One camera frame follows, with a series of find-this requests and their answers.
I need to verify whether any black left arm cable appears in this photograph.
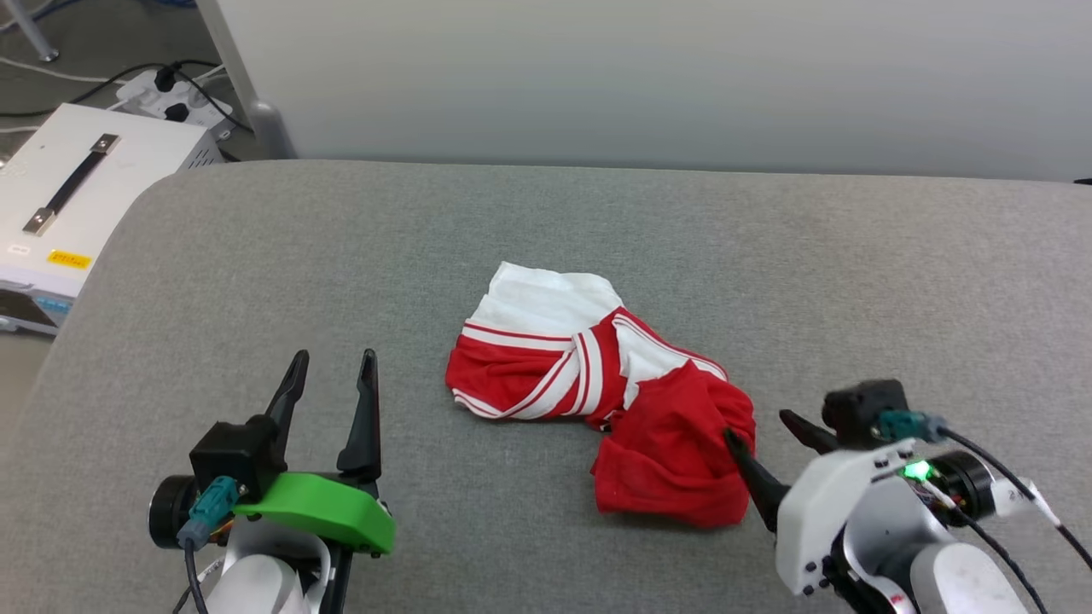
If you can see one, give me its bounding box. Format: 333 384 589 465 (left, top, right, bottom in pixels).
175 476 241 614

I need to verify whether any white power strip with plugs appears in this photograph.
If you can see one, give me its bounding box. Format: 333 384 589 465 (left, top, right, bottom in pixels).
113 67 236 142

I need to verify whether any slanted grey metal leg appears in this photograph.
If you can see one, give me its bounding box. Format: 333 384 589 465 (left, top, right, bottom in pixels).
0 0 61 64

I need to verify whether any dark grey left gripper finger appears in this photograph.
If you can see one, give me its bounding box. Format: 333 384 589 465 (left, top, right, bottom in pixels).
263 350 311 444
336 348 383 478

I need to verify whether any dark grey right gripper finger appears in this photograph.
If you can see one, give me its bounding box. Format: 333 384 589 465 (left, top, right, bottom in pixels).
723 428 793 535
778 409 844 456

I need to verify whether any black floor cable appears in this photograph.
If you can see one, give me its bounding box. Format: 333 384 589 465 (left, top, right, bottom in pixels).
0 58 257 133

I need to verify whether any red and white garment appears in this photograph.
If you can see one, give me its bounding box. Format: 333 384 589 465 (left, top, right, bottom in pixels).
444 261 758 528

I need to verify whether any grey metal frame leg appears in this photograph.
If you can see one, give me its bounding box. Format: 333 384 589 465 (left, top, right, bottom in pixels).
195 0 299 161

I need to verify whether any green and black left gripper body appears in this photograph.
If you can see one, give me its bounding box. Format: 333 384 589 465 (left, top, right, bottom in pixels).
232 452 397 614

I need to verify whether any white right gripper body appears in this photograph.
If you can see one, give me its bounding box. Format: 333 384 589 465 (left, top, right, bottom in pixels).
774 438 939 598

